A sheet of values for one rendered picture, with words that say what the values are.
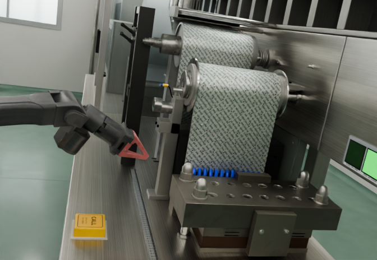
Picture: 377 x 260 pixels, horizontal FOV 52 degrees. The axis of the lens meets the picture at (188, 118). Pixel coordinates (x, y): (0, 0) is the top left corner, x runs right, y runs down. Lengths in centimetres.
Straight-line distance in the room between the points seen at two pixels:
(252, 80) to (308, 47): 21
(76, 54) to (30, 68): 75
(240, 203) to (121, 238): 29
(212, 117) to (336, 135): 31
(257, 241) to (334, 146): 30
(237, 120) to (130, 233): 40
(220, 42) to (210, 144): 36
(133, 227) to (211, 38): 62
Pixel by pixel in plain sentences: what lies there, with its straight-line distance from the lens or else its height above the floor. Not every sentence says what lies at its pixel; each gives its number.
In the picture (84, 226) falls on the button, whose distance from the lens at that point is 94.
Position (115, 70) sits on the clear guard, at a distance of 199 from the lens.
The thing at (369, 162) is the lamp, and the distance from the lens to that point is 90.
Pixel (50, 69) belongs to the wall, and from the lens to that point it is 661.
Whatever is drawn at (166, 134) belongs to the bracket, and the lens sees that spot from 108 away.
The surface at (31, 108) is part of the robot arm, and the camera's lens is 88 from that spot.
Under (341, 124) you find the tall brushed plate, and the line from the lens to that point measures 99.
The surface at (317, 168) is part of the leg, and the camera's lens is 137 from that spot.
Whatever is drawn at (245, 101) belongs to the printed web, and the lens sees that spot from 103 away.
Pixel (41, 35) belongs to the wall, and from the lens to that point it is 656.
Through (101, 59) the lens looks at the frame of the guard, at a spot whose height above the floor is 118.
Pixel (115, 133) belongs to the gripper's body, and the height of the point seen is 112.
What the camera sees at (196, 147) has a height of 109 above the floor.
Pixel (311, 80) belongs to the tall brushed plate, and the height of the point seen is 131.
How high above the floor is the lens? 140
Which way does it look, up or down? 13 degrees down
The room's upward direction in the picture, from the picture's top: 9 degrees clockwise
